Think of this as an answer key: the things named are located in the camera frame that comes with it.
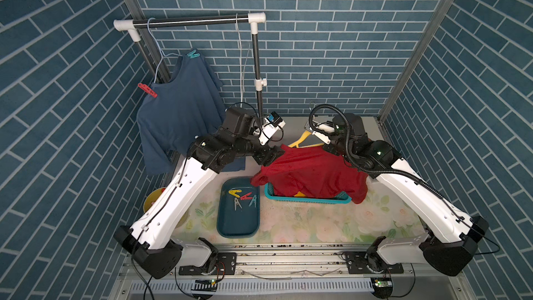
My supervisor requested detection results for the white wire hanger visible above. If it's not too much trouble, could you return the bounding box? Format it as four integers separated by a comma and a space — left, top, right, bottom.
235, 14, 247, 104

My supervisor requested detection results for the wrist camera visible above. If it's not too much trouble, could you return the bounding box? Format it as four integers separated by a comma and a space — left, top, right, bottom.
311, 122, 335, 144
259, 112, 285, 145

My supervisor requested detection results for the teal plastic basket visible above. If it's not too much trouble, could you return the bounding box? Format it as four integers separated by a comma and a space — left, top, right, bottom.
265, 183, 352, 204

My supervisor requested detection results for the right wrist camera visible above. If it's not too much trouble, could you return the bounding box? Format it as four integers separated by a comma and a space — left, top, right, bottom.
311, 122, 335, 144

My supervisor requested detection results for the dark teal tray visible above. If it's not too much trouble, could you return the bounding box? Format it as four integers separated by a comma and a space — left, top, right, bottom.
217, 177, 260, 239

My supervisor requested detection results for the red t-shirt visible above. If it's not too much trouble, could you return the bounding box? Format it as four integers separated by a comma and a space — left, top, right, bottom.
251, 144, 368, 204

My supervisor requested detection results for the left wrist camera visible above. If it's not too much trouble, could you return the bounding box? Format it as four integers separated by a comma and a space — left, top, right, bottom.
259, 112, 285, 145

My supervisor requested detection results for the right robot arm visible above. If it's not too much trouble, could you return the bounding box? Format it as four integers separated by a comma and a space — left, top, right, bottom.
308, 104, 489, 276

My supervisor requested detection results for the blue grey t-shirt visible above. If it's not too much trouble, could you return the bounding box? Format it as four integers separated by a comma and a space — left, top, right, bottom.
136, 54, 226, 176

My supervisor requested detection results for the yellow clothespin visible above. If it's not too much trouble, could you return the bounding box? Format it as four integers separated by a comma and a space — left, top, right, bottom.
228, 190, 242, 199

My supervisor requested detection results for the grey clothespin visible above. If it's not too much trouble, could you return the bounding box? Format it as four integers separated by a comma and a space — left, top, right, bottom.
234, 197, 242, 211

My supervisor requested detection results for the metal clothes rack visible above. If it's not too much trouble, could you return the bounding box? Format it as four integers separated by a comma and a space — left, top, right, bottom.
113, 12, 267, 116

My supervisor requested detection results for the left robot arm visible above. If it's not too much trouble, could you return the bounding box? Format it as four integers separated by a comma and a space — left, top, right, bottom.
114, 107, 285, 279

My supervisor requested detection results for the yellow bowl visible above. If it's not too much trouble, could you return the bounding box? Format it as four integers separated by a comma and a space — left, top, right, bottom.
143, 187, 190, 228

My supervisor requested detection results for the light blue wire hanger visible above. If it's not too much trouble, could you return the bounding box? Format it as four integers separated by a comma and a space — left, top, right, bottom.
147, 17, 182, 83

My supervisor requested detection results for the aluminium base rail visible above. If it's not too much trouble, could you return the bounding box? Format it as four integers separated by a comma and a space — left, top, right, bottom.
109, 244, 476, 299

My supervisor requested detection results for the yellow plastic hanger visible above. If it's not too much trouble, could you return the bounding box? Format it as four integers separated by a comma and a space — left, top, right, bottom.
288, 131, 324, 149

